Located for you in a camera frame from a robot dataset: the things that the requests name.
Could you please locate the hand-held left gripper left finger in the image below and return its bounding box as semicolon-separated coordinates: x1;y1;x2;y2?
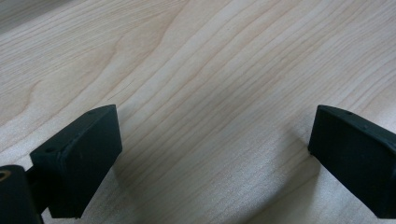
29;104;123;219

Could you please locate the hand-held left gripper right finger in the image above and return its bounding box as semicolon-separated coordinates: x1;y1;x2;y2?
307;105;396;219

